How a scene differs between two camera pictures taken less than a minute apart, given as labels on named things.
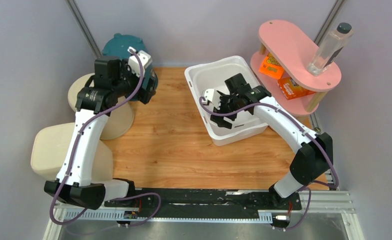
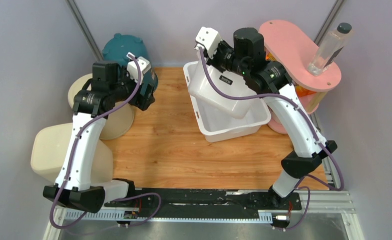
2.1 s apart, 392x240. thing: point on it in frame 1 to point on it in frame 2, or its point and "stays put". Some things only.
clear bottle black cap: (329, 49) stays put
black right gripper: (221, 122) to (213, 61)
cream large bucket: (120, 121) stays put
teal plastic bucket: (118, 45) stays put
